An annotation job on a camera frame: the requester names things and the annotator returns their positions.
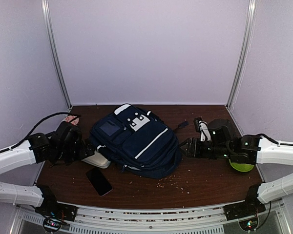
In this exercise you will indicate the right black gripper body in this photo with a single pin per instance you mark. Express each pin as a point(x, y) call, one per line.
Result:
point(194, 147)

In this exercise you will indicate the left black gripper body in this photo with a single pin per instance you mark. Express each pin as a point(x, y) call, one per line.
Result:
point(78, 154)

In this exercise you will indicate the beige hard glasses case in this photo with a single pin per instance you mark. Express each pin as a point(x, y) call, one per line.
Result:
point(97, 160)

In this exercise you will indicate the black smartphone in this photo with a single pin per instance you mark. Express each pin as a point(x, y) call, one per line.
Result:
point(99, 181)

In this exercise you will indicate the navy blue student backpack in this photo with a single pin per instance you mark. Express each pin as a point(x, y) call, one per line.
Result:
point(137, 140)

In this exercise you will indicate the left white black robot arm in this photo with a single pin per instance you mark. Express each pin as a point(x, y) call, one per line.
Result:
point(66, 144)

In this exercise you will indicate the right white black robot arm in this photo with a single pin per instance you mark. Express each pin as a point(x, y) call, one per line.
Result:
point(218, 140)

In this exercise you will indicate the red patterned small bowl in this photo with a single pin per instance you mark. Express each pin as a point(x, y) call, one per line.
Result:
point(67, 118)

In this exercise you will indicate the lime green plate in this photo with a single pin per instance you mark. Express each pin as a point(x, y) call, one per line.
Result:
point(241, 167)

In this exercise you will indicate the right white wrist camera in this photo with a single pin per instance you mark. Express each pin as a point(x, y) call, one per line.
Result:
point(202, 128)

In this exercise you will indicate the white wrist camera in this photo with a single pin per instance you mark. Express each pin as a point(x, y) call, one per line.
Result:
point(202, 128)
point(74, 121)

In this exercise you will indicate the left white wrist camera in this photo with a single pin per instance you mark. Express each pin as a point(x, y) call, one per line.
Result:
point(74, 121)

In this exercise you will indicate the right aluminium frame post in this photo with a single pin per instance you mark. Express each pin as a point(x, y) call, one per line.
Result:
point(243, 54)

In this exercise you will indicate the aluminium frame post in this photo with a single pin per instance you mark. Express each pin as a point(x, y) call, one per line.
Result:
point(54, 52)
point(243, 54)

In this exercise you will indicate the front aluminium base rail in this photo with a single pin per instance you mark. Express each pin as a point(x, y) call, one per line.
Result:
point(196, 220)

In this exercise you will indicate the left aluminium frame post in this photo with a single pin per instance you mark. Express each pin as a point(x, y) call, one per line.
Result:
point(54, 52)

